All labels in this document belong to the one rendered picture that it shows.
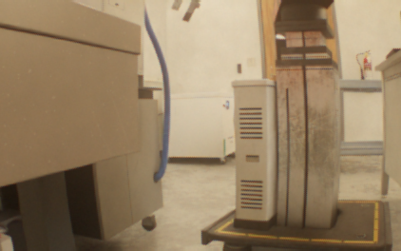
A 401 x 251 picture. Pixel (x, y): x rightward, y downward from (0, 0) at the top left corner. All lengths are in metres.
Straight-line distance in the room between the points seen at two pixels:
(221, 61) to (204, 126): 1.05
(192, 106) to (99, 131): 3.68
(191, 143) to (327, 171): 3.09
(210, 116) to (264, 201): 2.95
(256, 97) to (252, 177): 0.22
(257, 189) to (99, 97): 0.75
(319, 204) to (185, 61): 3.91
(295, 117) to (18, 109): 0.85
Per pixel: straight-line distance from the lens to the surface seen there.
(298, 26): 1.00
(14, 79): 0.20
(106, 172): 1.35
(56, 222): 0.34
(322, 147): 0.96
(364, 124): 4.41
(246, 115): 0.95
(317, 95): 0.96
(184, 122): 3.97
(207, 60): 4.61
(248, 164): 0.96
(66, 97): 0.23
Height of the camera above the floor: 0.63
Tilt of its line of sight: 4 degrees down
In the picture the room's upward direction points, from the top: 2 degrees counter-clockwise
